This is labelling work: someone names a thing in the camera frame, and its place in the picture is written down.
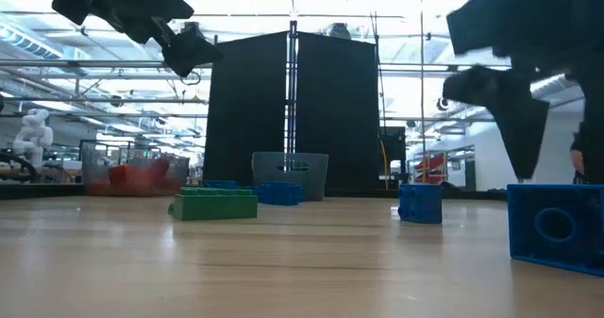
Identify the grey mesh bin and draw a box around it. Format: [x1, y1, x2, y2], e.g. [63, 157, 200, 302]
[78, 140, 191, 197]

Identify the black background cabinet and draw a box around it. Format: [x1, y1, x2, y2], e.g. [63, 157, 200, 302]
[379, 126, 407, 182]

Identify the background wooden workbench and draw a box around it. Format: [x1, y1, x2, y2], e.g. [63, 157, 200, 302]
[0, 164, 80, 185]

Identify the red background shelf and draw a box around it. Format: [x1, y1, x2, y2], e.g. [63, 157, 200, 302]
[413, 151, 448, 183]

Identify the grey plastic bin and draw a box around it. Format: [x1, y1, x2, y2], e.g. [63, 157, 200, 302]
[251, 151, 330, 202]

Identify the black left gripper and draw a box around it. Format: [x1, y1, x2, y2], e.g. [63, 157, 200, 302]
[27, 0, 224, 78]

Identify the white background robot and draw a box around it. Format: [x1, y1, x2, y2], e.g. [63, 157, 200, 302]
[11, 108, 56, 168]

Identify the person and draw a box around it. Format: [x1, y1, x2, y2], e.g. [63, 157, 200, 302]
[569, 122, 589, 181]

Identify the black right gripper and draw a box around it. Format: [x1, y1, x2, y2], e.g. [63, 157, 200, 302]
[442, 0, 604, 186]

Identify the green 2x4 toy brick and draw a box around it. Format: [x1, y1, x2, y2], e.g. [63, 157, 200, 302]
[167, 187, 260, 223]

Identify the black folding partition screen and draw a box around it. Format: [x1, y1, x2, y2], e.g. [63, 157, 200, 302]
[202, 30, 381, 192]

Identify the blue 2x2 toy brick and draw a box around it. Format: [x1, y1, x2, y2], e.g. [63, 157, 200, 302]
[397, 183, 444, 226]
[507, 183, 604, 277]

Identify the orange 2x4 toy brick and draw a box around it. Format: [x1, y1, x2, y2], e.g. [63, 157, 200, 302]
[151, 157, 172, 182]
[108, 164, 129, 192]

